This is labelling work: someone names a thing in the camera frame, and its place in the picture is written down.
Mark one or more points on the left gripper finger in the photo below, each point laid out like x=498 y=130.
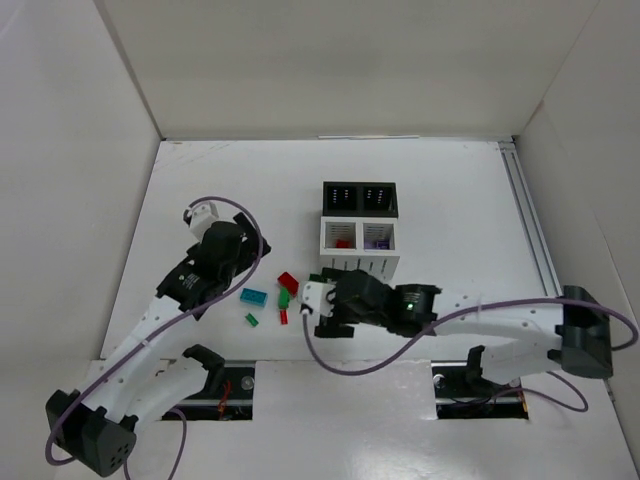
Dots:
x=261 y=248
x=242 y=221

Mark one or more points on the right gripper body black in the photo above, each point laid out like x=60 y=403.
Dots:
x=347 y=301

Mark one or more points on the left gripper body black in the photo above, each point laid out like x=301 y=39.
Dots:
x=248 y=232

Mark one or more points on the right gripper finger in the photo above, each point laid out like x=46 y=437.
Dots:
x=326 y=329
x=328 y=273

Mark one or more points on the red 2x4 lego brick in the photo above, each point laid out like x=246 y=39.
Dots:
x=289 y=282

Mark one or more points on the teal 2x4 lego brick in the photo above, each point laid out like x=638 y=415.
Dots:
x=254 y=297

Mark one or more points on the green curved lego brick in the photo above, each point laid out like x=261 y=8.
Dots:
x=283 y=299

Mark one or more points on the small green curved lego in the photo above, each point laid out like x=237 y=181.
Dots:
x=252 y=320

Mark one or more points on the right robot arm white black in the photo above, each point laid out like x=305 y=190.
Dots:
x=569 y=333

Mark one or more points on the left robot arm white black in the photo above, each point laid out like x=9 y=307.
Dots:
x=156 y=365

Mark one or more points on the white slatted double container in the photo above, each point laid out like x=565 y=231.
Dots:
x=381 y=264

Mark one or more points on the black double container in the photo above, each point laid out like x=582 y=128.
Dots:
x=360 y=199

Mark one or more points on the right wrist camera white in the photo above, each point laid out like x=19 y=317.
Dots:
x=315 y=299

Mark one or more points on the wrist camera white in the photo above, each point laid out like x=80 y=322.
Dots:
x=200 y=217
x=315 y=299

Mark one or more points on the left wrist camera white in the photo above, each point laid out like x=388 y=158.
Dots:
x=200 y=217

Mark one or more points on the aluminium rail right side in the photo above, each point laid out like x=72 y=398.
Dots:
x=529 y=219

